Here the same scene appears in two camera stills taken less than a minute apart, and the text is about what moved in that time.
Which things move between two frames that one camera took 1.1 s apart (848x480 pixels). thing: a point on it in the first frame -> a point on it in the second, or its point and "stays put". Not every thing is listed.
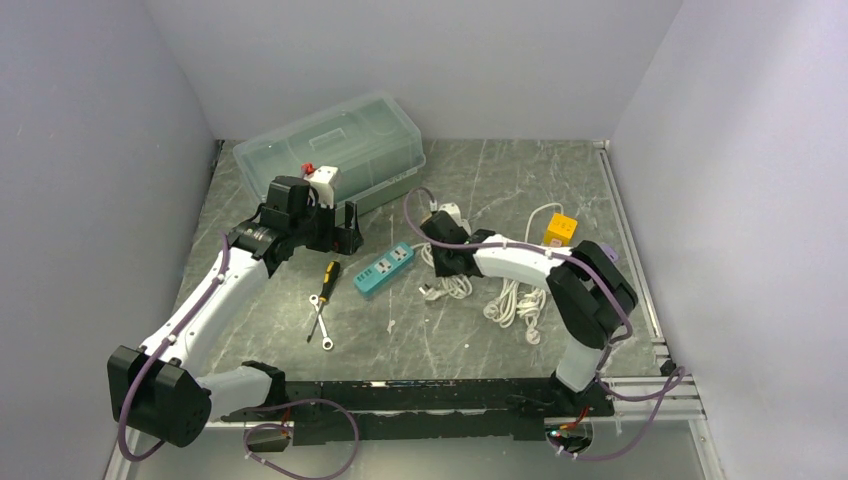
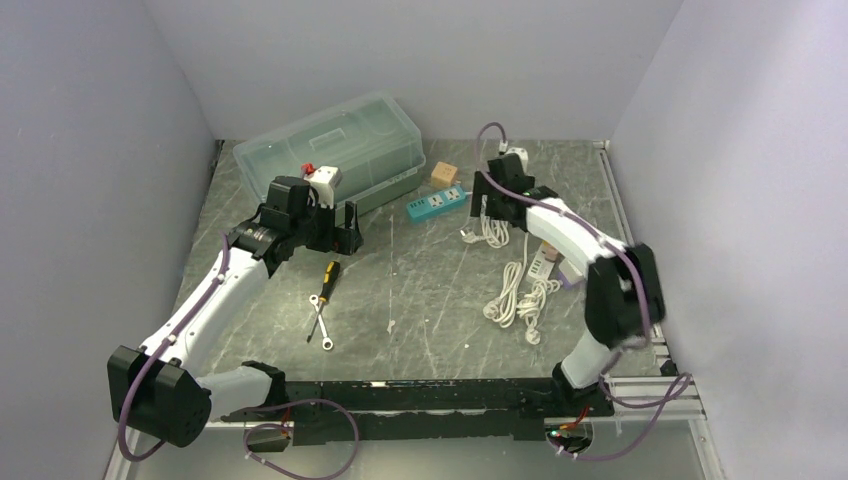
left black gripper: (338, 228) stays put
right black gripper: (433, 229) -> (483, 201)
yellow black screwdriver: (330, 277) stays put
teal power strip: (385, 268) -> (436, 202)
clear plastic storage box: (367, 137) stays put
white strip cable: (519, 302) stays put
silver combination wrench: (327, 342) stays put
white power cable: (459, 286) -> (494, 232)
